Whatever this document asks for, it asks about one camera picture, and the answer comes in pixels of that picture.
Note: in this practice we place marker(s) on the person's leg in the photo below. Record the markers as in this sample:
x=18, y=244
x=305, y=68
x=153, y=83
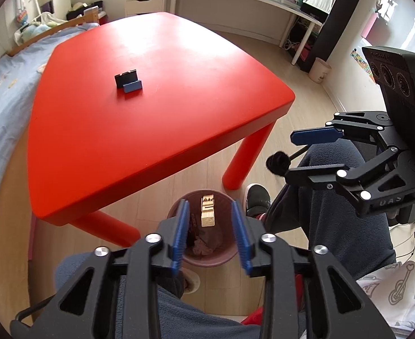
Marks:
x=327, y=226
x=193, y=316

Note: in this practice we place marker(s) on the gold wooden block strip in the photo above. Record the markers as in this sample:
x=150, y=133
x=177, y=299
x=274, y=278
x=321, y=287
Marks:
x=208, y=213

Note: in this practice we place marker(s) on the rainbow striped toy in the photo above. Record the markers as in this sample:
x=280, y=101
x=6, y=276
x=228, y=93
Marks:
x=22, y=17

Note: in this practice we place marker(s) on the pink wall board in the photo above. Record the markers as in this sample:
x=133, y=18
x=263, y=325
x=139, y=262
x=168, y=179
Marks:
x=368, y=25

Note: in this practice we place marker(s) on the white curved tube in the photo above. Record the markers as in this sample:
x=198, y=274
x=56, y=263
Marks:
x=37, y=4

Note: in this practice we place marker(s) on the red stool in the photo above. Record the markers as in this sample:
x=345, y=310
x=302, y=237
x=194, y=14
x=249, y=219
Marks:
x=251, y=319

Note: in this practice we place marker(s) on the person's left leg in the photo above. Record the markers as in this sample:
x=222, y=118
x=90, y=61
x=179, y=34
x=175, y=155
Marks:
x=193, y=316

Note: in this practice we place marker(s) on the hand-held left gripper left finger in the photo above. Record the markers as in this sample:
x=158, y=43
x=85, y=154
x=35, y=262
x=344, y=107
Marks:
x=179, y=233

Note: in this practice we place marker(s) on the black tall panel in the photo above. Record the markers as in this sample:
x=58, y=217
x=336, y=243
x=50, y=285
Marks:
x=334, y=31

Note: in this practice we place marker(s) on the black fuzzy-tipped rod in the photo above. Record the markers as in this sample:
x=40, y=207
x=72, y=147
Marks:
x=278, y=162

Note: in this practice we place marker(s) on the person's right leg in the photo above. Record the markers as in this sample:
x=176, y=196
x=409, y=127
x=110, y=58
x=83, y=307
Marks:
x=327, y=226

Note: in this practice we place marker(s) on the person's right shoe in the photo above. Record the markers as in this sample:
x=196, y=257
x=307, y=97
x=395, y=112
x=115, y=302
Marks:
x=257, y=197

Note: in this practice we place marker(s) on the pile of plush toys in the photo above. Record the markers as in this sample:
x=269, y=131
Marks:
x=34, y=30

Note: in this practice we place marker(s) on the pink waste bin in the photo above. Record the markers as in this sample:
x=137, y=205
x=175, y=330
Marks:
x=225, y=254

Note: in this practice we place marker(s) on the small white plush toy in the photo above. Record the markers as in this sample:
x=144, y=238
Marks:
x=42, y=67

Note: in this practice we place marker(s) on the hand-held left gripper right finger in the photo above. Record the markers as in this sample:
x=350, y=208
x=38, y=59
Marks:
x=241, y=233

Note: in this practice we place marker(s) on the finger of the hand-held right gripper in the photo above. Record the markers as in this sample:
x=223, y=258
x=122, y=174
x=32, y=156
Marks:
x=313, y=177
x=317, y=136

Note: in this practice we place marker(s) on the red table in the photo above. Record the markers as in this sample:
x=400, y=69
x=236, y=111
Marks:
x=140, y=130

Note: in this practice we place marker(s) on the black storage box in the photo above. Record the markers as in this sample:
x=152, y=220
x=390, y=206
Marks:
x=78, y=11

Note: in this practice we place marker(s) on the white printed shirt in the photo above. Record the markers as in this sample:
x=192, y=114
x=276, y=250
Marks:
x=398, y=289

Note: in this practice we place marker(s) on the black and blue phone stand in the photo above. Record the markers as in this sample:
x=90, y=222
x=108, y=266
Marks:
x=129, y=83

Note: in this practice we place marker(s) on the beige waste bin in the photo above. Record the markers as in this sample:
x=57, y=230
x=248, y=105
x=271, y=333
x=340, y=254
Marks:
x=320, y=71

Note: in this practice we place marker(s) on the colourful wall sticker chart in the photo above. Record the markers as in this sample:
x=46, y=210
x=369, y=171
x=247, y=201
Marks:
x=361, y=61

